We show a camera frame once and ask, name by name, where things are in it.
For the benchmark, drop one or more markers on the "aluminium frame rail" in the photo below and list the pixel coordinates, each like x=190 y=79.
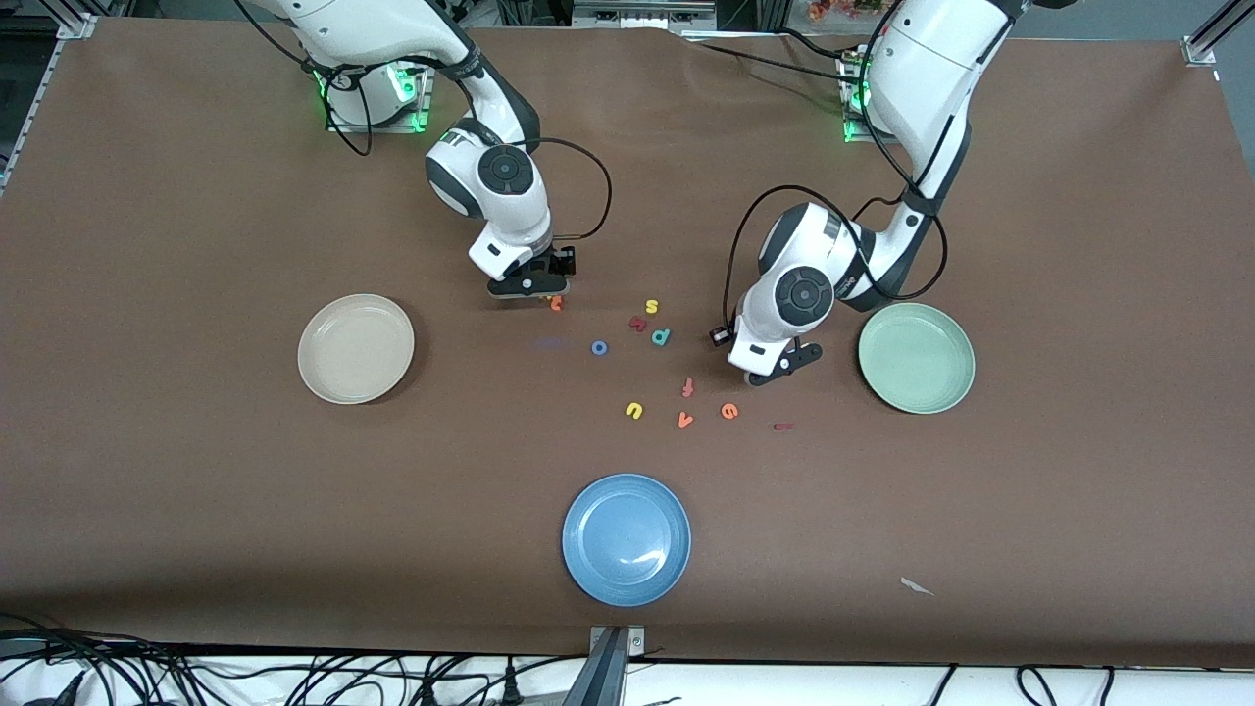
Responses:
x=76 y=25

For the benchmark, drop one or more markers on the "beige brown plate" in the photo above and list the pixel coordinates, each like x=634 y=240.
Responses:
x=355 y=348

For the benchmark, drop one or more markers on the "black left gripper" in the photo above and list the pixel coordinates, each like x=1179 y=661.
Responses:
x=720 y=341

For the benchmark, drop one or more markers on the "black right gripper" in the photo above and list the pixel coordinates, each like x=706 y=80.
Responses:
x=550 y=264

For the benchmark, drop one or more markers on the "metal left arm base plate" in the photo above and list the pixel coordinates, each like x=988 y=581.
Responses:
x=855 y=135

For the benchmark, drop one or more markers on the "pale green plate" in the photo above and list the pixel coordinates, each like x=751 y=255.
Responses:
x=916 y=358

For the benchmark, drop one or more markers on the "blue plate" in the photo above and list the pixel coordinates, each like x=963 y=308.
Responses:
x=626 y=539

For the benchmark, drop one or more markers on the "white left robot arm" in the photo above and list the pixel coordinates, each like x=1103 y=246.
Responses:
x=922 y=69

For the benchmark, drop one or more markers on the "white paper scrap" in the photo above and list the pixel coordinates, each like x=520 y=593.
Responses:
x=914 y=585

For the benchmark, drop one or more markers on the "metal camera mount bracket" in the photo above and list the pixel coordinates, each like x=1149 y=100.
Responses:
x=603 y=677

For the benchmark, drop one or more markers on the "orange flower decoration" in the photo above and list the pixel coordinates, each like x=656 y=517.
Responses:
x=833 y=10

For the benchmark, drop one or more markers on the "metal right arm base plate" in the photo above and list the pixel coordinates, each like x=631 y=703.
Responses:
x=377 y=127

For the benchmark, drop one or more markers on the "brown paper table cover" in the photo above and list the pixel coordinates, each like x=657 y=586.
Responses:
x=196 y=490

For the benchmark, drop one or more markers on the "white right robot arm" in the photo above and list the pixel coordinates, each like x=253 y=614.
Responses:
x=515 y=230

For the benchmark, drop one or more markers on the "aluminium frame post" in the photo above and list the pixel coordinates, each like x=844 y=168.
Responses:
x=1201 y=49

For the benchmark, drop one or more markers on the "grey metal box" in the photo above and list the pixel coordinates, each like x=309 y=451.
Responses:
x=637 y=15

